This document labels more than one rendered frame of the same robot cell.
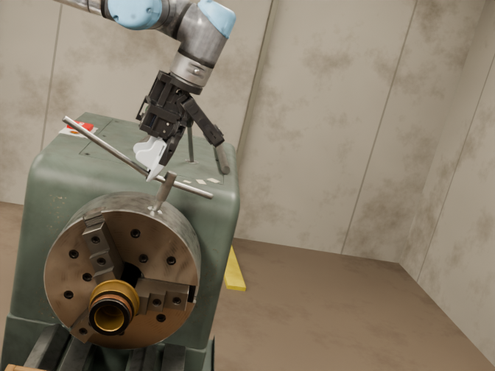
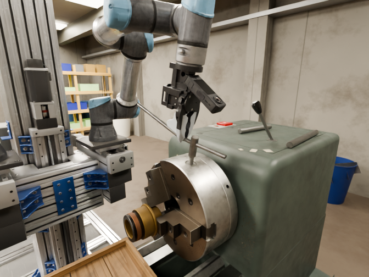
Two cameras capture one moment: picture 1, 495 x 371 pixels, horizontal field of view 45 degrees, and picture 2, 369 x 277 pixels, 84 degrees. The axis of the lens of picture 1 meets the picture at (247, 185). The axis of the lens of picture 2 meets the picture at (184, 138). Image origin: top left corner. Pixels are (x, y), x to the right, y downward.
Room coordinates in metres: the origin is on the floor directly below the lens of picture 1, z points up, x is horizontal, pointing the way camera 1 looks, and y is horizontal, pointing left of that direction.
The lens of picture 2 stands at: (0.82, -0.30, 1.46)
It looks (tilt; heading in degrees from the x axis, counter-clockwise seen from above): 15 degrees down; 57
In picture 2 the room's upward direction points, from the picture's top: straight up
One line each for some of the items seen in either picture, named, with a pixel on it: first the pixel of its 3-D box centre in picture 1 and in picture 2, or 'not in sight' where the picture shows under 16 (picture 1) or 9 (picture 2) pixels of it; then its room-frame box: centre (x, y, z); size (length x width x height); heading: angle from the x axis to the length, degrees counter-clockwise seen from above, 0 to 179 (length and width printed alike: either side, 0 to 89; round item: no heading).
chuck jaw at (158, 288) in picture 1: (164, 295); (183, 226); (1.08, 0.11, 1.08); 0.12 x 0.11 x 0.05; 96
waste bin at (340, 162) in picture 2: not in sight; (334, 178); (3.77, 0.72, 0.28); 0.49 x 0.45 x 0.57; 106
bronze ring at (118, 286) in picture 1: (113, 305); (143, 221); (0.99, 0.19, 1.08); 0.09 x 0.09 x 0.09; 6
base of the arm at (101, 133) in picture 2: not in sight; (102, 129); (1.04, 0.90, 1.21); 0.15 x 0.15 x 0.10
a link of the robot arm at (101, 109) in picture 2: not in sight; (101, 109); (1.04, 0.90, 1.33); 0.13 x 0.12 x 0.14; 177
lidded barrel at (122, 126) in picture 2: not in sight; (121, 124); (2.44, 5.67, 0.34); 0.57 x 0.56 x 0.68; 13
